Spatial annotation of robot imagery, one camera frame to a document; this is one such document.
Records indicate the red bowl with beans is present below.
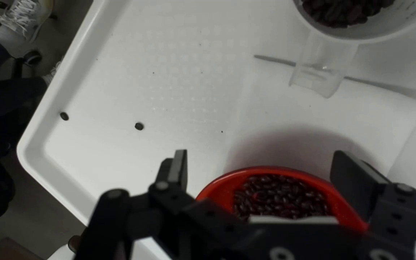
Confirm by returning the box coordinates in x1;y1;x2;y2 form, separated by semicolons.
196;167;366;233

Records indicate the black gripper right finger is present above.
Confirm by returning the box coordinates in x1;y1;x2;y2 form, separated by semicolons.
329;151;389;222

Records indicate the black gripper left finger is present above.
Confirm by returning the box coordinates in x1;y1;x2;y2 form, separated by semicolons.
155;151;187;191

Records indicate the white plastic tray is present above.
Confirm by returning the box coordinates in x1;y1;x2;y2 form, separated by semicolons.
17;0;416;222

